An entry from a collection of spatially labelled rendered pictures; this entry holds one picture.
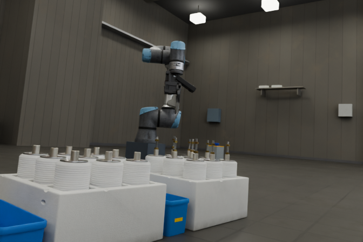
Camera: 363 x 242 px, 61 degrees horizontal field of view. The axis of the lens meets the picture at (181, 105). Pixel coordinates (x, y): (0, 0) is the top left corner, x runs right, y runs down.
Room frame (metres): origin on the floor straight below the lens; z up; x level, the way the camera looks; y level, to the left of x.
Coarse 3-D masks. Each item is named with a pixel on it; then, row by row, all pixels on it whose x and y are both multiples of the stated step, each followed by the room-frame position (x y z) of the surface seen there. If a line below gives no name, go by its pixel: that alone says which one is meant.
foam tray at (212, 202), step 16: (160, 176) 1.31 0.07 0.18; (176, 192) 1.25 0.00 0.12; (192, 192) 1.20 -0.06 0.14; (208, 192) 1.24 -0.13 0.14; (224, 192) 1.32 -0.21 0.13; (240, 192) 1.42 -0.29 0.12; (192, 208) 1.19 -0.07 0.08; (208, 208) 1.24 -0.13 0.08; (224, 208) 1.33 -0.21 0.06; (240, 208) 1.43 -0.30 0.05; (192, 224) 1.19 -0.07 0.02; (208, 224) 1.25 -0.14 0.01
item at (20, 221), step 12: (0, 204) 0.93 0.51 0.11; (12, 204) 0.89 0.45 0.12; (0, 216) 0.92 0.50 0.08; (12, 216) 0.87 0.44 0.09; (24, 216) 0.83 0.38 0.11; (36, 216) 0.79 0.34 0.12; (0, 228) 0.68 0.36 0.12; (12, 228) 0.70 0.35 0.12; (24, 228) 0.72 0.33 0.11; (36, 228) 0.74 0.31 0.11; (0, 240) 0.69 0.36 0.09; (12, 240) 0.70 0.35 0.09; (24, 240) 0.72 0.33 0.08; (36, 240) 0.74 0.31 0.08
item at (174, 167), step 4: (164, 160) 1.35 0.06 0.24; (168, 160) 1.33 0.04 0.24; (172, 160) 1.32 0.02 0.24; (176, 160) 1.33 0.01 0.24; (180, 160) 1.33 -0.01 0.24; (184, 160) 1.36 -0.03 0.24; (164, 164) 1.35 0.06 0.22; (168, 164) 1.33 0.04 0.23; (172, 164) 1.33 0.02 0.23; (176, 164) 1.33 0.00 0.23; (180, 164) 1.33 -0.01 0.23; (164, 168) 1.34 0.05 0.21; (168, 168) 1.33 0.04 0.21; (172, 168) 1.32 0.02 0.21; (176, 168) 1.32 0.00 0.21; (180, 168) 1.33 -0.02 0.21; (164, 172) 1.34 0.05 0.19; (168, 172) 1.33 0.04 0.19; (172, 172) 1.32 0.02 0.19; (176, 172) 1.33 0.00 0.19; (180, 172) 1.34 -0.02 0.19; (172, 176) 1.32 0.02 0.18; (176, 176) 1.33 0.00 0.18
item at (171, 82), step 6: (168, 72) 1.52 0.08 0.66; (174, 72) 1.51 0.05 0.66; (180, 72) 1.51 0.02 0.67; (168, 78) 1.54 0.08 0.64; (174, 78) 1.53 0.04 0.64; (168, 84) 1.50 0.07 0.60; (174, 84) 1.50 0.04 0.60; (180, 84) 1.51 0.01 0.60; (168, 90) 1.50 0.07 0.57; (174, 90) 1.51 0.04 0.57; (180, 90) 1.51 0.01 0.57
